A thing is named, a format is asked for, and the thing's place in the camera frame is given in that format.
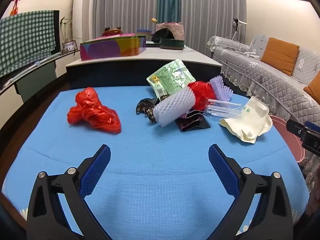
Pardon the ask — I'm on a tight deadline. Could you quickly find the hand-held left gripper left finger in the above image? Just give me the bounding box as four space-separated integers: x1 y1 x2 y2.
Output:
26 144 111 240

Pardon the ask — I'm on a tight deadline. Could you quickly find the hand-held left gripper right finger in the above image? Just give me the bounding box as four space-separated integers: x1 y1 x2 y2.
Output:
208 144 293 240

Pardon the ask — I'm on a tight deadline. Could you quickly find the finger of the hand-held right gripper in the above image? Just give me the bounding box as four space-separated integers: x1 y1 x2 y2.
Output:
287 120 309 137
304 121 320 133

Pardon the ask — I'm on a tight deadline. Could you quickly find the pink plastic basin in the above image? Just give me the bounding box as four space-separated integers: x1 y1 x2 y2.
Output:
270 115 308 163

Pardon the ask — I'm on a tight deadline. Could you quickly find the maroon patterned packet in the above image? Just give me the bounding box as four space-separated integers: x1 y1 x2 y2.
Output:
174 110 211 132

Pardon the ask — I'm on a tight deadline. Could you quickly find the purple foam net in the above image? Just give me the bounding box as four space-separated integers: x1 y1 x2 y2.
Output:
209 75 234 102

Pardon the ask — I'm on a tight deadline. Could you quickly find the small red plastic bag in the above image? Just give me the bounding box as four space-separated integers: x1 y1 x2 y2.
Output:
187 81 217 112

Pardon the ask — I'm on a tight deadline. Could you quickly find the black gold-patterned wrapper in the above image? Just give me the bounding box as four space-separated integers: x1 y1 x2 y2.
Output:
136 94 170 124

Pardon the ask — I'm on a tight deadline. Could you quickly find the green snack packet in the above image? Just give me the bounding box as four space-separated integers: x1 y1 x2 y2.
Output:
146 58 196 98

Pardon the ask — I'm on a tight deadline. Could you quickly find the orange cushion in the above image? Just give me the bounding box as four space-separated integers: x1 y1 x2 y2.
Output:
260 37 300 77
303 71 320 105

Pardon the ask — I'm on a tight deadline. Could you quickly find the cream paper bag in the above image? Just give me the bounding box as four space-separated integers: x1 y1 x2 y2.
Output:
219 95 273 144

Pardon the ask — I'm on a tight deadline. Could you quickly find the large red plastic bag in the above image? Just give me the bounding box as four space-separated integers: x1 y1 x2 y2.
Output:
67 87 122 134

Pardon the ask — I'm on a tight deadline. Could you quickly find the clear plastic packaging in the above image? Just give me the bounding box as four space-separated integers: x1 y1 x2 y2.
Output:
204 98 244 119

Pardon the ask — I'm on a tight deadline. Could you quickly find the sofa with grey quilted cover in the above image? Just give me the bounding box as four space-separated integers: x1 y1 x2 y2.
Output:
207 35 320 205

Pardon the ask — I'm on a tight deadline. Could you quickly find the blue table mat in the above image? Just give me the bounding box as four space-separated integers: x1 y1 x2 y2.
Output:
1 85 310 240

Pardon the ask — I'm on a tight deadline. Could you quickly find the white foam net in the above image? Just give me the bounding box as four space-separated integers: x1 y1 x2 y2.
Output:
153 86 196 128

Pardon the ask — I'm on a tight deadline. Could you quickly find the television cabinet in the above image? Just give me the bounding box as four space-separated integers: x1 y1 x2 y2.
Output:
0 49 82 103

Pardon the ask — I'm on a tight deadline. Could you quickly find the white floor lamp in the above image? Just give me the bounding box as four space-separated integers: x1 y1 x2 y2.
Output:
231 17 248 42

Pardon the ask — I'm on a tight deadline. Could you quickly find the white rod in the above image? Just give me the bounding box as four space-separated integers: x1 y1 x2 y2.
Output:
0 52 62 88

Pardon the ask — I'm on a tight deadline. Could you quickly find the white-topped coffee table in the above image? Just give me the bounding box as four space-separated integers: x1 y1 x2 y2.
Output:
65 44 223 90

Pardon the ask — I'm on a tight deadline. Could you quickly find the colourful rectangular box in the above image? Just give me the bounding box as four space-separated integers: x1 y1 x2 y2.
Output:
80 35 147 61

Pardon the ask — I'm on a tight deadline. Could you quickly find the dark green bowl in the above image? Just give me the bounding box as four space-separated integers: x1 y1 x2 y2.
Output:
159 38 185 50

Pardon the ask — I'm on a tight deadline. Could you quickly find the red teapot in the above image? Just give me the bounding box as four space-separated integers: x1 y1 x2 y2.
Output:
101 26 123 37

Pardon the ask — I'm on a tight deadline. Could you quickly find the grey curtain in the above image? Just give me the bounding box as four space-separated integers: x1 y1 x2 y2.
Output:
91 0 247 55

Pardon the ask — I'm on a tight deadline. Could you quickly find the potted bamboo plant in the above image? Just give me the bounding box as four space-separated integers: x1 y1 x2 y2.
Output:
59 17 72 43

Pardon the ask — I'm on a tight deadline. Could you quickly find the black television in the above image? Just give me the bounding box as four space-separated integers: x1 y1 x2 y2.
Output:
52 10 60 53

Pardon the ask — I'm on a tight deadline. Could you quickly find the pink patterned basket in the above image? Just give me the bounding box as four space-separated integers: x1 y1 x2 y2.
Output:
155 22 185 40

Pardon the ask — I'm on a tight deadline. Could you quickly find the green checked cloth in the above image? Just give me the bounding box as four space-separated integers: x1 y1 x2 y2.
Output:
0 10 57 77

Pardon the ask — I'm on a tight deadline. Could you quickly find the black round lid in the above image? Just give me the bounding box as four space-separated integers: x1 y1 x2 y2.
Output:
151 28 175 43

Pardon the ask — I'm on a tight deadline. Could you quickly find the white standing air conditioner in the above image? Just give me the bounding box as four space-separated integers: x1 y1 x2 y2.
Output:
72 0 94 42

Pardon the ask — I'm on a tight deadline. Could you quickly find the teal curtain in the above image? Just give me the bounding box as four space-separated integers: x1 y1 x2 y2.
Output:
157 0 181 23

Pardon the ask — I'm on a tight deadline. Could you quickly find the white power strip with cables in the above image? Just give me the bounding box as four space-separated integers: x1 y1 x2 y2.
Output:
235 44 262 58

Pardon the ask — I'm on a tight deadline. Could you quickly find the small photo frame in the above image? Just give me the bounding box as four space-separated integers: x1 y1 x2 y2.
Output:
62 40 77 52

